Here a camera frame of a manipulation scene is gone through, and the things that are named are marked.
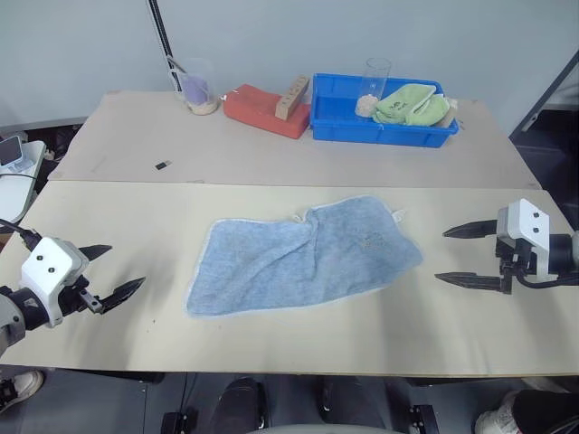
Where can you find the wooden rectangular block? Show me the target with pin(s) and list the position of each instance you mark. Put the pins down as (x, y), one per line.
(291, 97)

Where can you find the white shoe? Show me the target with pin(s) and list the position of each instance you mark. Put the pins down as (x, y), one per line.
(495, 416)
(25, 386)

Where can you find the dark rounded shape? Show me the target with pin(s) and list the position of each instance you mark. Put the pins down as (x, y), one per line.
(240, 402)

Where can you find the white phone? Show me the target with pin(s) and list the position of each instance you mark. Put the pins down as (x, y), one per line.
(10, 151)

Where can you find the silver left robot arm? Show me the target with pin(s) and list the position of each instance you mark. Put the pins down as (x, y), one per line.
(18, 316)

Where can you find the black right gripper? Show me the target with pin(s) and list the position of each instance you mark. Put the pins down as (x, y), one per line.
(515, 257)

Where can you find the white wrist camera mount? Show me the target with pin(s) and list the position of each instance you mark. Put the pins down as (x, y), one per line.
(527, 221)
(47, 267)

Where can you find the blue plastic bin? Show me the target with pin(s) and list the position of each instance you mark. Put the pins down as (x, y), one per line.
(335, 113)

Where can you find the clear beaker with purple contents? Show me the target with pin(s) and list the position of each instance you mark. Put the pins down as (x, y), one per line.
(196, 90)

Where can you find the white side table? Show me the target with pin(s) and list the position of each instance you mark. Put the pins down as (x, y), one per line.
(18, 190)

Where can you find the dark grey cabinet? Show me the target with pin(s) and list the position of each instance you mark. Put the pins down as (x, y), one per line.
(552, 149)

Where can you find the black vertical pole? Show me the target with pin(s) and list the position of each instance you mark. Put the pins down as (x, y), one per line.
(159, 31)

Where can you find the small black chip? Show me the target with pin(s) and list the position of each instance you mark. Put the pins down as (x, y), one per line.
(163, 165)

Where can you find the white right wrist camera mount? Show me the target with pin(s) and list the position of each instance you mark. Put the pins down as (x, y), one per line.
(527, 221)

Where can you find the red rectangular block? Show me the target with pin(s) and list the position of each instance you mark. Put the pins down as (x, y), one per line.
(253, 108)

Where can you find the clear glass tumbler with grains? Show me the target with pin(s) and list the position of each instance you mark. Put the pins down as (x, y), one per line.
(373, 86)

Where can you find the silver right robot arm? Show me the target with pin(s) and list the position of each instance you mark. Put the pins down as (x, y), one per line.
(563, 253)

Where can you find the green cloth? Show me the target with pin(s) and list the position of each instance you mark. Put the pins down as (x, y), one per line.
(407, 108)

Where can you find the light blue towel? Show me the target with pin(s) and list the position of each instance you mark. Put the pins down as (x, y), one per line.
(298, 257)

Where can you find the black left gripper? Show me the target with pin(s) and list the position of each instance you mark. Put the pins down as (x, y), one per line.
(74, 298)

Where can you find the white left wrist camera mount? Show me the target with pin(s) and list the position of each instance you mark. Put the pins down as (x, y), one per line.
(47, 267)

